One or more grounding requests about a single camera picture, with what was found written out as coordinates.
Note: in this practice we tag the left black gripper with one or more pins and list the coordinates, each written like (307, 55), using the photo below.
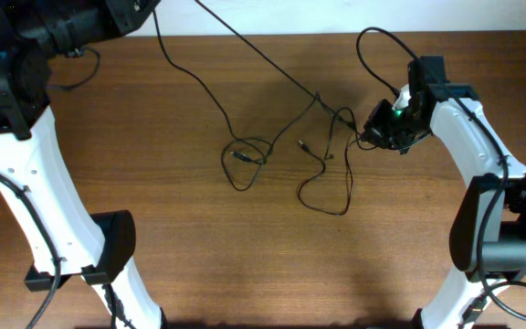
(131, 12)

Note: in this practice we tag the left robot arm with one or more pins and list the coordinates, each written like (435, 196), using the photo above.
(65, 239)

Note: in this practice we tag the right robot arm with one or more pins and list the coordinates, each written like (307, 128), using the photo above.
(487, 240)

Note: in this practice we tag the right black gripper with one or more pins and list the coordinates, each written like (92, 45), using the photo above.
(377, 122)

